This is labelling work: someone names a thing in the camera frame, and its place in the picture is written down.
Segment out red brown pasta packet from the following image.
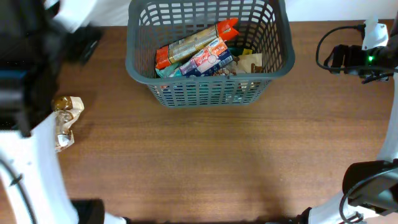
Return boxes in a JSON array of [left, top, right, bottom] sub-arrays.
[[155, 17, 239, 70]]

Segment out green Nescafe coffee bag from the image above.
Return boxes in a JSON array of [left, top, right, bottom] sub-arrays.
[[229, 47, 252, 57]]

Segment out grey plastic lattice basket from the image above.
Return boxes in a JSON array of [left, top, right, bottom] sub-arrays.
[[126, 0, 295, 108]]

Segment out beige yellow snack bag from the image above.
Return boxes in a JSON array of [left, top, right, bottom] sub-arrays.
[[214, 54, 263, 76]]

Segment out blue tissue box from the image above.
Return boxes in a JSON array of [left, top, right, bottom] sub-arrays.
[[178, 37, 233, 77]]

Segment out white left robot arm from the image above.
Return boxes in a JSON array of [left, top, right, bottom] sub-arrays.
[[1, 0, 127, 223]]

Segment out teal white wipes packet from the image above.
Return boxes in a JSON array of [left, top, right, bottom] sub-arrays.
[[155, 62, 182, 78]]

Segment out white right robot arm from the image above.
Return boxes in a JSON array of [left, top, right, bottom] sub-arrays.
[[292, 17, 397, 224]]

